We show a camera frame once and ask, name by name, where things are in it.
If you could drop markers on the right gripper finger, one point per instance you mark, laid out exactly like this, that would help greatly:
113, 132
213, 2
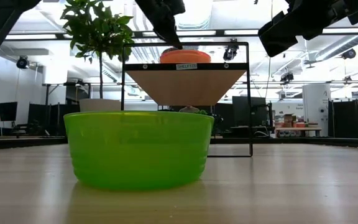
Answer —
278, 35

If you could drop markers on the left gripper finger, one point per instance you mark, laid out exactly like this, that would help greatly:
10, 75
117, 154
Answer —
163, 25

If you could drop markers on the yellow plastic bowl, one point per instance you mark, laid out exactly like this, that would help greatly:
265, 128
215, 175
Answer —
185, 59

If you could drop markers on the green plastic bowl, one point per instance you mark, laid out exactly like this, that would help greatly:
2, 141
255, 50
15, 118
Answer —
138, 152

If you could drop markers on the white shelf label sticker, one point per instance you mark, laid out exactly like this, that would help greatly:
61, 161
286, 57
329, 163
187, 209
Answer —
186, 66

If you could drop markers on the long ceiling light bar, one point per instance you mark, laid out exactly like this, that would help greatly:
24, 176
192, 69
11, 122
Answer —
244, 32

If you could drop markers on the black ceiling spotlight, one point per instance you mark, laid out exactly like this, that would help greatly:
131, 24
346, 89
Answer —
124, 58
230, 51
287, 77
349, 53
22, 62

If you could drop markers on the green leafy tree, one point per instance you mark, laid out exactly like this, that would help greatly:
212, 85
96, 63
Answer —
98, 31

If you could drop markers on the black computer monitor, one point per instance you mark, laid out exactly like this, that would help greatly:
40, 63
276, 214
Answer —
5, 111
249, 110

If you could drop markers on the brown cardboard box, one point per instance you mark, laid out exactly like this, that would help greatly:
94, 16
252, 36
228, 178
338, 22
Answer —
289, 118

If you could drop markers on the person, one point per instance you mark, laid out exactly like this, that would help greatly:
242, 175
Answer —
189, 109

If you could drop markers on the orange container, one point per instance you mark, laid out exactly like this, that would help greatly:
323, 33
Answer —
300, 125

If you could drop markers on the wooden side table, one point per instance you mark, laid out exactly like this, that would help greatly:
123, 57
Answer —
297, 128

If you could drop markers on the small green plant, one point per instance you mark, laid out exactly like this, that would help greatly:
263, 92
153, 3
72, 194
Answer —
202, 112

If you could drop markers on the white plant pot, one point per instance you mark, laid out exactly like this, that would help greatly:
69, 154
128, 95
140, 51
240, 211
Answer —
99, 105

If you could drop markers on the black partition panel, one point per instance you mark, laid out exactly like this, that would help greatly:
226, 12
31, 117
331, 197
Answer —
42, 115
346, 118

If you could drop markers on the silver ceiling duct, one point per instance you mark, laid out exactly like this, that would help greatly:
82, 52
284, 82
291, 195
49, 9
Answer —
334, 49
197, 12

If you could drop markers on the black frame wooden shelf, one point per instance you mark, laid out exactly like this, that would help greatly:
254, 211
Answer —
186, 87

